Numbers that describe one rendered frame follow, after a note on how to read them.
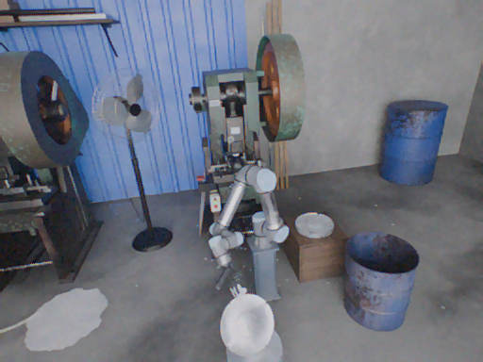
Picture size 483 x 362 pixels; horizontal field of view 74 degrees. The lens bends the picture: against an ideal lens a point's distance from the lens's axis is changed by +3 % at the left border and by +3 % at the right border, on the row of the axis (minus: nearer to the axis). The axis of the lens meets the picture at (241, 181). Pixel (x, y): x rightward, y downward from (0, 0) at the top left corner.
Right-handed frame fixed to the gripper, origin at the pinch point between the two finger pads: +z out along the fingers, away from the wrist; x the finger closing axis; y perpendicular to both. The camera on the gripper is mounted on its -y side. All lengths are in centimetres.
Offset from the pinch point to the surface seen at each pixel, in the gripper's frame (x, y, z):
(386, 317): 4, 83, 51
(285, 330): 39, 35, 34
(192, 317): 73, -9, 0
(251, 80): 3, 84, -133
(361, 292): 2, 75, 32
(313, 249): 33, 81, -2
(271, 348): 3.8, 6.4, 27.9
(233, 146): 43, 67, -102
